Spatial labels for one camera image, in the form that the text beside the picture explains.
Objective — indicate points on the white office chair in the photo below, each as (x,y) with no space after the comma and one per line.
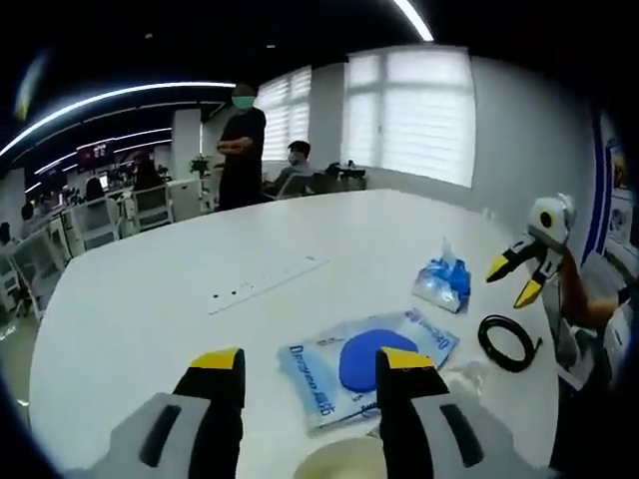
(97,224)
(40,264)
(155,207)
(299,184)

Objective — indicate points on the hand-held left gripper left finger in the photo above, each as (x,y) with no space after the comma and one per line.
(190,429)

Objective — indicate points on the potted green plant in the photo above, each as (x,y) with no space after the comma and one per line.
(199,165)

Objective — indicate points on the large window with blinds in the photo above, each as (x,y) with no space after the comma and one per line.
(409,115)

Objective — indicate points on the white table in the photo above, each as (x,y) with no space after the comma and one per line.
(175,279)

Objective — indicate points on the white paper cup green print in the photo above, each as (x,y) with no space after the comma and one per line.
(339,459)

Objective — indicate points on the wall poster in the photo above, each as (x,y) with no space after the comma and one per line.
(619,189)

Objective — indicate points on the blue tissue pack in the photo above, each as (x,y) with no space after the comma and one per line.
(444,284)

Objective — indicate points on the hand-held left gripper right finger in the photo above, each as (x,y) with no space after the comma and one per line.
(424,429)

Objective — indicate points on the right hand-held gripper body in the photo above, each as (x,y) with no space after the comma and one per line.
(551,234)

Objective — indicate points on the curved ceiling light strip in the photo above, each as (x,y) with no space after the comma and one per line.
(150,93)
(414,17)

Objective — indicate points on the clear bag with blue disc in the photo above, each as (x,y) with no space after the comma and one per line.
(319,379)

